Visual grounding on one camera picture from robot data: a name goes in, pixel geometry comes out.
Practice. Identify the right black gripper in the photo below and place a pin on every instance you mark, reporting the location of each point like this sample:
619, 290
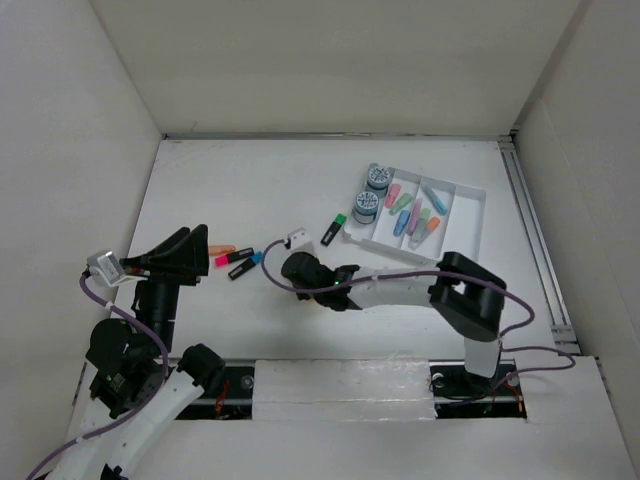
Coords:
303, 293

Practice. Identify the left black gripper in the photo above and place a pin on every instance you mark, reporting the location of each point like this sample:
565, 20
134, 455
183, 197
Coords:
184, 260

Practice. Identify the green cap black highlighter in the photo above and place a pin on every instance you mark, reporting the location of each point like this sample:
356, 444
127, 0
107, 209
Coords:
333, 229

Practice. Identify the blue eraser case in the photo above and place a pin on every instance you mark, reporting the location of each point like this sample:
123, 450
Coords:
401, 222

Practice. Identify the blue patterned tape roll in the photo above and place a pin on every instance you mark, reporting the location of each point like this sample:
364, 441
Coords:
378, 178

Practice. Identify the green eraser case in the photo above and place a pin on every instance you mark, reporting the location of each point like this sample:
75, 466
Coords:
403, 201

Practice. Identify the purple translucent marker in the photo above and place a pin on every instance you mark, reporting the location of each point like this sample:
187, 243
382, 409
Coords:
415, 214

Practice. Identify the green cap clear marker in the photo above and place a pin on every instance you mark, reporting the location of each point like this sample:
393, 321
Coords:
421, 227

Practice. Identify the blue cap clear marker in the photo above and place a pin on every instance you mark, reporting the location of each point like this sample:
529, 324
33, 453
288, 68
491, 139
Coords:
436, 201

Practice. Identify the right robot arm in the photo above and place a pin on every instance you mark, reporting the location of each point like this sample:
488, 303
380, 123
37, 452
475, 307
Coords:
462, 292

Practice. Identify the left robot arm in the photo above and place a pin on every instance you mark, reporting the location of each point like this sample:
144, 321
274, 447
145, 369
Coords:
136, 393

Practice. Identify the pink cap black highlighter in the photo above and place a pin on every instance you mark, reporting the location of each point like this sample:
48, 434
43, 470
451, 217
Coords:
233, 257

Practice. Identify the blue cap black highlighter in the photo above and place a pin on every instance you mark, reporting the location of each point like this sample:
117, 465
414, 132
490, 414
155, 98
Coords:
245, 266

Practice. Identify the white divided organizer tray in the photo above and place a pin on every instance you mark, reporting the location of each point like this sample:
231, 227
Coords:
460, 230

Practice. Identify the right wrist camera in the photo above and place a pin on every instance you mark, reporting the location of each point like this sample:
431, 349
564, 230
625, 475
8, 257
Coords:
300, 240

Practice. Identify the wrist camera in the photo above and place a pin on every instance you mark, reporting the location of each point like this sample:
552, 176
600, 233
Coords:
106, 269
300, 240

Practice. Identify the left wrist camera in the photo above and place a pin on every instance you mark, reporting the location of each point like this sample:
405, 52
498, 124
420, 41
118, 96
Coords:
106, 269

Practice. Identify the metal mounting rail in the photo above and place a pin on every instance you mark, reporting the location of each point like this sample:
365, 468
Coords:
396, 390

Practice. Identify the aluminium frame profile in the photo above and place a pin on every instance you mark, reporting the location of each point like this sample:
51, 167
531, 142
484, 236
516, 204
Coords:
560, 322

